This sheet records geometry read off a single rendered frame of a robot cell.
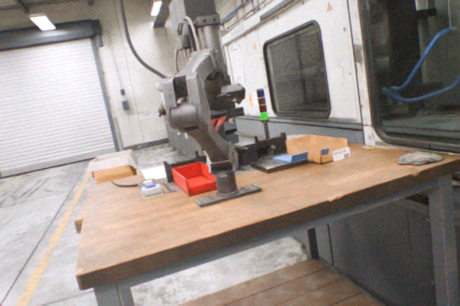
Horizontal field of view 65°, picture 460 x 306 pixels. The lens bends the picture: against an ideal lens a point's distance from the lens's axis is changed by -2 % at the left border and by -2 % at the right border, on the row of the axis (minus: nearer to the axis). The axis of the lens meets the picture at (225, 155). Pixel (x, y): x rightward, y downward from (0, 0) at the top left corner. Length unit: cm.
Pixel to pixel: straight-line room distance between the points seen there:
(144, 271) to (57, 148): 999
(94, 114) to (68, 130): 80
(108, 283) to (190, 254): 19
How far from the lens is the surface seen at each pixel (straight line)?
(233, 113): 148
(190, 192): 121
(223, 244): 89
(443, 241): 137
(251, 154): 152
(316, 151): 136
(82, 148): 1072
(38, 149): 1089
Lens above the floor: 122
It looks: 10 degrees down
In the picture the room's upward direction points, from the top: 10 degrees counter-clockwise
